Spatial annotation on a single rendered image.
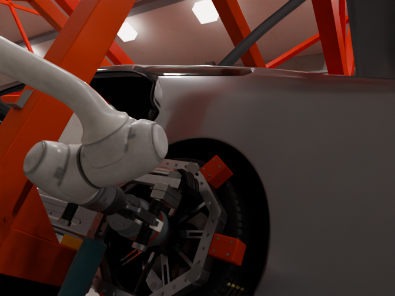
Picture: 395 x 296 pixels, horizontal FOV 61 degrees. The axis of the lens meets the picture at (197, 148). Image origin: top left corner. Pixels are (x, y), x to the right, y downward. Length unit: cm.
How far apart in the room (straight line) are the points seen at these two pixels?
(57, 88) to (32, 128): 79
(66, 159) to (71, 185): 5
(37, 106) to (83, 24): 42
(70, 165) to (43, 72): 18
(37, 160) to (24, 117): 73
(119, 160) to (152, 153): 6
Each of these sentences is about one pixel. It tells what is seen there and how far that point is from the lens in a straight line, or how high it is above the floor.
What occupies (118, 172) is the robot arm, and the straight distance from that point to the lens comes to 65.
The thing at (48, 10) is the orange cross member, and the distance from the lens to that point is 390.
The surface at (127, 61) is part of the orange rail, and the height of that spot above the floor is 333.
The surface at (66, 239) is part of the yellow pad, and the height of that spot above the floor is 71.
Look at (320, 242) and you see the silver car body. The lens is 118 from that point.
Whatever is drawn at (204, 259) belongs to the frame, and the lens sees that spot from 111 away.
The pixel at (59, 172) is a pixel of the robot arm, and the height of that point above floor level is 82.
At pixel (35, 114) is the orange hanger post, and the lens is 143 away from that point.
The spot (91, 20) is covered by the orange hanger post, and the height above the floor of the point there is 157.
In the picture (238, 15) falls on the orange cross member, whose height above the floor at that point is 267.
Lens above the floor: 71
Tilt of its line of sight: 22 degrees up
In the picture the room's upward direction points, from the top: 21 degrees clockwise
